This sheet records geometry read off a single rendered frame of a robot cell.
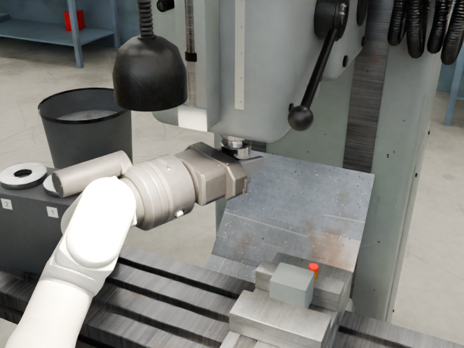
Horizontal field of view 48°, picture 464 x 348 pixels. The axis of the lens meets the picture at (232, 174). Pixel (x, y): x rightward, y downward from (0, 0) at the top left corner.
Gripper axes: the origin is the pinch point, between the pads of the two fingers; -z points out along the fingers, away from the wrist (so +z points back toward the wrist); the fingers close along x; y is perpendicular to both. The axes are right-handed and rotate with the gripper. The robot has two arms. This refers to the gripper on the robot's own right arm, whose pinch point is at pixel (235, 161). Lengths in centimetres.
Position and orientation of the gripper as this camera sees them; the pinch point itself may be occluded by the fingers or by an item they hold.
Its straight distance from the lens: 79.0
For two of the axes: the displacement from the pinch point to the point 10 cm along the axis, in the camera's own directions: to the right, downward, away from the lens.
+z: -7.6, 3.0, -5.7
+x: -6.5, -3.7, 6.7
